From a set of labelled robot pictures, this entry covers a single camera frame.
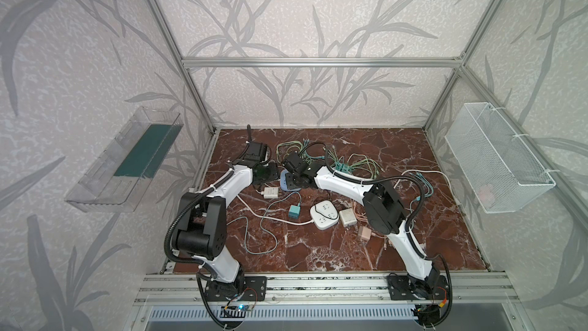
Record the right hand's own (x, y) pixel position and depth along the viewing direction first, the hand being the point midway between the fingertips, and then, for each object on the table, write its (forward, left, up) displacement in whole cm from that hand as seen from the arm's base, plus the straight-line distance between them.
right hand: (292, 173), depth 96 cm
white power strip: (-18, -13, -2) cm, 22 cm away
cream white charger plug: (-8, +8, -3) cm, 12 cm away
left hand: (+1, +5, +4) cm, 7 cm away
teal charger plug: (-16, -1, -3) cm, 16 cm away
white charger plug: (-19, -22, -2) cm, 29 cm away
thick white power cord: (-19, +2, -5) cm, 19 cm away
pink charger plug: (-24, -28, -2) cm, 37 cm away
